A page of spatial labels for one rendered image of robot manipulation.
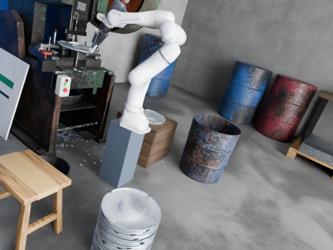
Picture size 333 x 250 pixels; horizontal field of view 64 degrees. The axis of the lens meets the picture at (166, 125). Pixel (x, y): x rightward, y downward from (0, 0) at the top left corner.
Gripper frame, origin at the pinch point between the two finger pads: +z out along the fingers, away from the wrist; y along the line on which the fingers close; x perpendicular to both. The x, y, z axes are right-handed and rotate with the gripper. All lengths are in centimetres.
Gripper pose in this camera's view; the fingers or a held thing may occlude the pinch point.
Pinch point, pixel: (92, 47)
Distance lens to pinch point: 205.1
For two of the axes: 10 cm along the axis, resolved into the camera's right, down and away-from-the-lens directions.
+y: 4.4, -2.1, 8.7
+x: -6.6, -7.3, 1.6
